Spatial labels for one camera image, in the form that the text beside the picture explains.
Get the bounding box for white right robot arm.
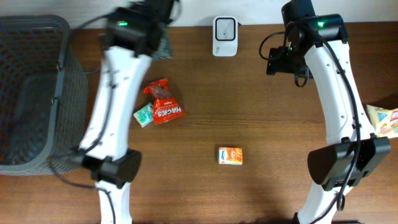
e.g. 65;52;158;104
266;0;391;224

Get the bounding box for white barcode scanner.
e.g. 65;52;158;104
213;16;238;57

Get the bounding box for red Hacks candy bag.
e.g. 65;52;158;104
143;78;186;124

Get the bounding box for teal tissue pack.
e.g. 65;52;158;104
133;103;154;128

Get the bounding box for yellow snack bag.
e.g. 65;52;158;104
366;105;398;138

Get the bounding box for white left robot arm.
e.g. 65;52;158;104
74;1;182;223

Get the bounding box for grey plastic basket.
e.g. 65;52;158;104
1;15;88;175

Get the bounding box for orange small carton box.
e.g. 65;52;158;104
218;147;243;166

